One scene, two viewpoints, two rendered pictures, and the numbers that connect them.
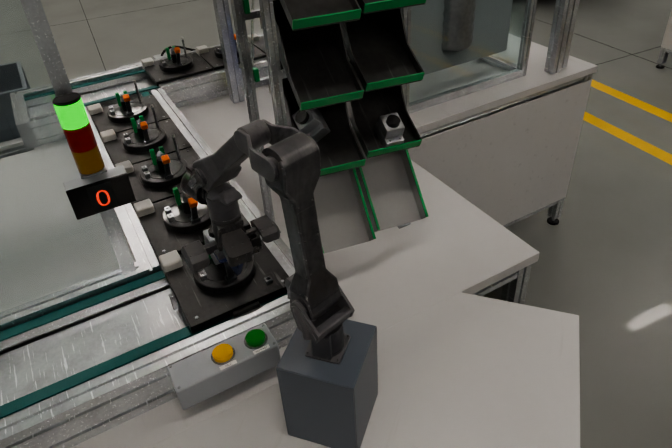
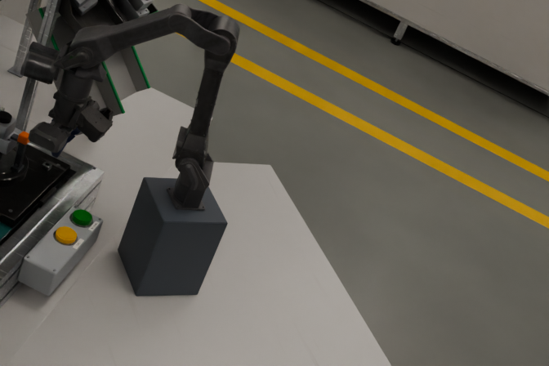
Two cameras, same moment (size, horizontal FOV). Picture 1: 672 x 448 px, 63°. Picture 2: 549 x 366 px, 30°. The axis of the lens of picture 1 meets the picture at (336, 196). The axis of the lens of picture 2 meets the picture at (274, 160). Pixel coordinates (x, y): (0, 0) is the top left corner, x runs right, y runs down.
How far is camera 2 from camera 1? 149 cm
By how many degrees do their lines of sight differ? 48
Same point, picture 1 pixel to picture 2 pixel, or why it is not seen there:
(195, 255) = (58, 136)
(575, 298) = not seen: hidden behind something
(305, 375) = (189, 221)
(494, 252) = (179, 121)
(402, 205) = (121, 78)
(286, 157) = (235, 36)
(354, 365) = (215, 208)
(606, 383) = not seen: hidden behind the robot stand
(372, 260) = (81, 142)
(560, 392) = (292, 220)
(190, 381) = (59, 263)
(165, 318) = not seen: outside the picture
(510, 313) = (225, 171)
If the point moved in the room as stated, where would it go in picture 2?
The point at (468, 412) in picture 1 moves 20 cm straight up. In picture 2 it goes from (246, 247) to (277, 179)
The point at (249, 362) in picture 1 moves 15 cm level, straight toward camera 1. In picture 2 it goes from (88, 239) to (148, 282)
